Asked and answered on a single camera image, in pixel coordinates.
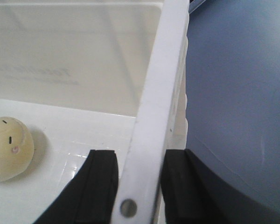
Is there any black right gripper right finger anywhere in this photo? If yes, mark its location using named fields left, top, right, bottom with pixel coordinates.
left=161, top=149, right=280, bottom=224

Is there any white plastic tote box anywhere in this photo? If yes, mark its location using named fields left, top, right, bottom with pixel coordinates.
left=0, top=0, right=189, bottom=224

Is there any cream egg plush green stripe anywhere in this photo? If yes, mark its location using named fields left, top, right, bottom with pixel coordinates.
left=0, top=117, right=35, bottom=182

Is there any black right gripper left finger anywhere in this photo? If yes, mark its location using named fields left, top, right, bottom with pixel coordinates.
left=35, top=150, right=119, bottom=224

